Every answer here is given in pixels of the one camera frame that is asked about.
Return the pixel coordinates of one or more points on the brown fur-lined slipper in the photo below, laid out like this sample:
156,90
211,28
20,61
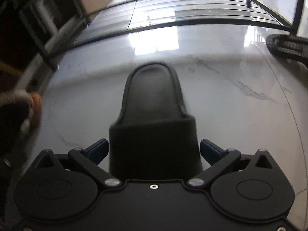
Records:
36,105

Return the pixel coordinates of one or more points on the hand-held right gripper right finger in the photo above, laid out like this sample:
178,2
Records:
209,150

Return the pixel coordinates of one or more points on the black slide slipper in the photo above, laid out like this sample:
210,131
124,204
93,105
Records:
154,115
286,45

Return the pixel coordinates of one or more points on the black metal shoe rack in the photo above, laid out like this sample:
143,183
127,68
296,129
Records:
298,9

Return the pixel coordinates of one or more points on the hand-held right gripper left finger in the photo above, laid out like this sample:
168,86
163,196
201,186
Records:
99,149

